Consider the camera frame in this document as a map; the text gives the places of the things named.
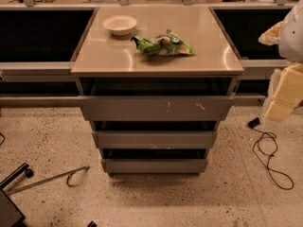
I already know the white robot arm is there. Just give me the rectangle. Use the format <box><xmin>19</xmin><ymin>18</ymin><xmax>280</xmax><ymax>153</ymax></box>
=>
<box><xmin>258</xmin><ymin>0</ymin><xmax>303</xmax><ymax>122</ymax></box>

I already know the grey drawer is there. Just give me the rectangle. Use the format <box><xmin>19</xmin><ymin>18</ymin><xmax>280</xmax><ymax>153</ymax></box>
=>
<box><xmin>92</xmin><ymin>131</ymin><xmax>217</xmax><ymax>149</ymax></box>
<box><xmin>78</xmin><ymin>96</ymin><xmax>234</xmax><ymax>122</ymax></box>
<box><xmin>101</xmin><ymin>159</ymin><xmax>207</xmax><ymax>174</ymax></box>

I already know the metal rod with hook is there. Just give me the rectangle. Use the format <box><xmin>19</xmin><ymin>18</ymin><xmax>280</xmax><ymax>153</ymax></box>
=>
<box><xmin>7</xmin><ymin>166</ymin><xmax>90</xmax><ymax>196</ymax></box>

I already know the black cart leg with wheel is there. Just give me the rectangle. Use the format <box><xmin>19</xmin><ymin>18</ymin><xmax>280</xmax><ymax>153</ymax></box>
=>
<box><xmin>0</xmin><ymin>163</ymin><xmax>34</xmax><ymax>189</ymax></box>

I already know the green chip bag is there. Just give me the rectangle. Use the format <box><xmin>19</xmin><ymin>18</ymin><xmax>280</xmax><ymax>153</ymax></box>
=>
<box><xmin>131</xmin><ymin>29</ymin><xmax>193</xmax><ymax>56</ymax></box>

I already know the white bowl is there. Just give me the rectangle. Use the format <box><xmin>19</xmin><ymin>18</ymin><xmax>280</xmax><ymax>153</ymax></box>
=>
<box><xmin>102</xmin><ymin>15</ymin><xmax>137</xmax><ymax>36</ymax></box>

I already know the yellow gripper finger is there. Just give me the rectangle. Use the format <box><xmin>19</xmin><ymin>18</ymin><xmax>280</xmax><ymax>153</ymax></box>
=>
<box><xmin>258</xmin><ymin>22</ymin><xmax>282</xmax><ymax>46</ymax></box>
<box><xmin>263</xmin><ymin>63</ymin><xmax>303</xmax><ymax>122</ymax></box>

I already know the grey drawer cabinet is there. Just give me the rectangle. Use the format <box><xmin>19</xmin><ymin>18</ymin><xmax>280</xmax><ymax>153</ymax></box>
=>
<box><xmin>71</xmin><ymin>5</ymin><xmax>243</xmax><ymax>175</ymax></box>

